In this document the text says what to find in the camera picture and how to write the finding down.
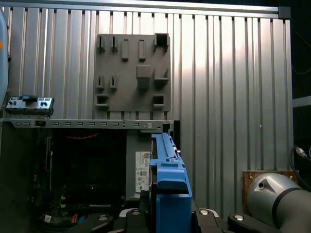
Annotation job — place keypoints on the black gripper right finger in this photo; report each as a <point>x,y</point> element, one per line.
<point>206,223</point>

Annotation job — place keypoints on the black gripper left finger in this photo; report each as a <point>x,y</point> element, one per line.
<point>131,223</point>

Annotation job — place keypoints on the hard disk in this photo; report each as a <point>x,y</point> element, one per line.
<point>170,179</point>

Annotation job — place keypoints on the green motherboard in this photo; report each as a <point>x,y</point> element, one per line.
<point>85,170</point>

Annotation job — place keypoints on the grey power supply unit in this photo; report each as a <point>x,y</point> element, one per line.
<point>136,145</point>

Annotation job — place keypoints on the black open PC case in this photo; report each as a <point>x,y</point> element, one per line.
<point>73,123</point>

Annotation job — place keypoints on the grey parts rack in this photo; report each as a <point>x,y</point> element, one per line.
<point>131,97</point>

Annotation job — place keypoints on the pale blue teach pendant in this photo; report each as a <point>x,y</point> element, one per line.
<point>3,72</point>

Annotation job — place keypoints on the metal slot cover bracket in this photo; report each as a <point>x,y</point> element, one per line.
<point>29,106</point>

